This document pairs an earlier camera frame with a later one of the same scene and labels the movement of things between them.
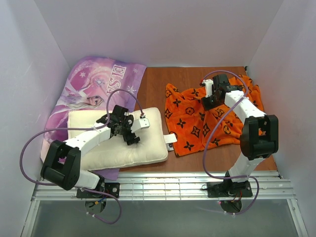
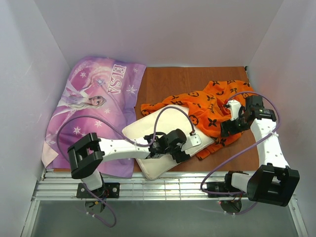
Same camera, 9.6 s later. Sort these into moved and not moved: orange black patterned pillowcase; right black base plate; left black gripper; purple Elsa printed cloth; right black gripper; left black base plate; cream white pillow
Moved: right black gripper; left black gripper; cream white pillow; orange black patterned pillowcase
Not moved: left black base plate; purple Elsa printed cloth; right black base plate
